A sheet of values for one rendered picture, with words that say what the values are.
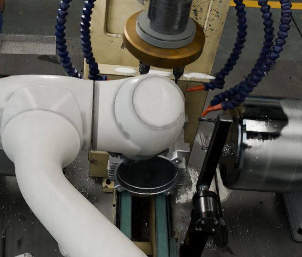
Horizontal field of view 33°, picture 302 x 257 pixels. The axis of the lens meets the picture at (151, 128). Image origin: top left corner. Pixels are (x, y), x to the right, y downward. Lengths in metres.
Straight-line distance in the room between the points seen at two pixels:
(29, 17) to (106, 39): 2.12
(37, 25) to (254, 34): 1.44
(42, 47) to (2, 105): 1.90
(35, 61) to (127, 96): 1.22
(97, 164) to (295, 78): 0.89
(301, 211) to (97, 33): 0.72
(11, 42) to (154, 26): 1.61
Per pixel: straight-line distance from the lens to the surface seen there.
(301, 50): 3.62
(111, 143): 0.71
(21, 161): 0.64
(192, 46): 1.11
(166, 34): 1.09
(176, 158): 1.20
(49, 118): 0.66
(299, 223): 1.47
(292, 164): 1.27
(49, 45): 2.61
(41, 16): 3.48
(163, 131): 0.67
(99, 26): 1.35
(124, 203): 1.31
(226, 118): 1.09
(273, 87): 1.93
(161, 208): 1.32
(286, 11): 1.11
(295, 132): 1.27
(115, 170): 1.24
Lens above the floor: 1.99
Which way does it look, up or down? 46 degrees down
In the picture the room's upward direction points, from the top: 11 degrees clockwise
